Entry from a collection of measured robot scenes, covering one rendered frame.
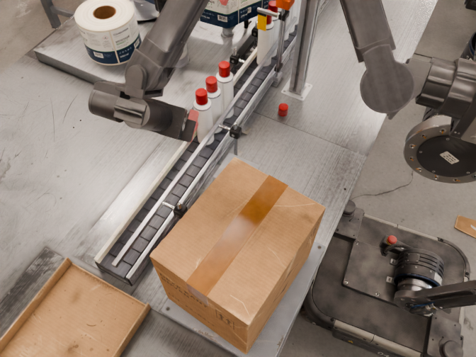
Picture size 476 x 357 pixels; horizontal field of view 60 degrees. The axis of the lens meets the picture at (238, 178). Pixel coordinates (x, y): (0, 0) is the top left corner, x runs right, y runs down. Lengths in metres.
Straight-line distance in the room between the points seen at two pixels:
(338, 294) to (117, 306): 0.95
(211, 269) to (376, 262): 1.13
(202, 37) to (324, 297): 1.12
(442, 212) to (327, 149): 1.16
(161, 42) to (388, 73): 0.37
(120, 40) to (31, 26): 2.02
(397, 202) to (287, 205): 1.49
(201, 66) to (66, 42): 0.53
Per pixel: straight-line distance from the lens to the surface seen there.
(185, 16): 0.75
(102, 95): 0.83
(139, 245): 1.14
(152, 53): 0.76
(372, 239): 1.92
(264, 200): 0.90
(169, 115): 0.86
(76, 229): 1.27
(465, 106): 0.68
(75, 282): 1.20
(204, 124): 1.21
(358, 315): 1.78
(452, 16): 3.65
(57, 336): 1.17
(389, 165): 2.47
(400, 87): 0.65
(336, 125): 1.44
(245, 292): 0.81
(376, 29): 0.68
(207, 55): 1.58
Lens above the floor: 1.89
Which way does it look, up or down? 56 degrees down
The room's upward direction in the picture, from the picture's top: straight up
